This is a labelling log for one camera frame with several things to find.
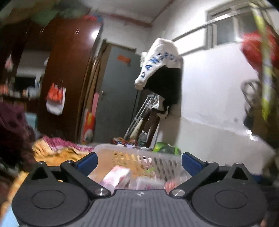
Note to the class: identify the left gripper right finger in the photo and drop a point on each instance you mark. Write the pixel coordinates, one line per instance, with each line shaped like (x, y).
(200, 172)

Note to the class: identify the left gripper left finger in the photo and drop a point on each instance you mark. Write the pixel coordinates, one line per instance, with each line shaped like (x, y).
(77, 173)

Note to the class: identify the yellow patterned blanket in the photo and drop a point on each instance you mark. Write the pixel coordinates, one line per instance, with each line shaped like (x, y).
(53, 151)

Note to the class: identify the small red packet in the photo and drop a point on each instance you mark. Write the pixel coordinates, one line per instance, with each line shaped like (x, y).
(171, 184)

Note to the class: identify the red white tissue box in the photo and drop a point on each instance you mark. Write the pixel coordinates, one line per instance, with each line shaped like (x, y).
(118, 177)

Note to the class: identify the red yellow paper bag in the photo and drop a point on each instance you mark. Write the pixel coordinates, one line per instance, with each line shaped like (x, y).
(88, 127)

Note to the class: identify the green plastic bag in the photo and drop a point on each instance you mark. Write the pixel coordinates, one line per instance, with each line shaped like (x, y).
(161, 147)

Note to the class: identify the dark maroon clothes pile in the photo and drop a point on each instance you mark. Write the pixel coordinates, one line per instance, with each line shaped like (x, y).
(17, 137)

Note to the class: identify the red white hanging bag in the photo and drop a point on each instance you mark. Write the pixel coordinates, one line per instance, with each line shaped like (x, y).
(55, 99)

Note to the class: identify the dark olive hanging bag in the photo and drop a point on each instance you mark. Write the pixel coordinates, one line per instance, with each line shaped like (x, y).
(265, 129)

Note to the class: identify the aluminium crutches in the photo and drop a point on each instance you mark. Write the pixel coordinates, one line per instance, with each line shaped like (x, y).
(148, 103)

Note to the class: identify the grey metal door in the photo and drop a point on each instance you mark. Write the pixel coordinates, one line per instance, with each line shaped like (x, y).
(117, 96)

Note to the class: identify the black hanging garment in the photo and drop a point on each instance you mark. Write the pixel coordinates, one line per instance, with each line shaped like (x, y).
(166, 82)

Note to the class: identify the dark red wooden wardrobe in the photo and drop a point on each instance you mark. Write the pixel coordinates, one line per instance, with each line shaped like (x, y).
(72, 44)

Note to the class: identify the white garment blue letters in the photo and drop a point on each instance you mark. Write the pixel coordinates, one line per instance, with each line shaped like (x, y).
(163, 52)

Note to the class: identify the small white hanging bag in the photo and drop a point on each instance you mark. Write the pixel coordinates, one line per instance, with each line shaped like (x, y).
(9, 64)

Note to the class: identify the window with metal bars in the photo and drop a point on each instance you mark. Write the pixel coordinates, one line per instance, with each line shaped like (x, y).
(224, 23)

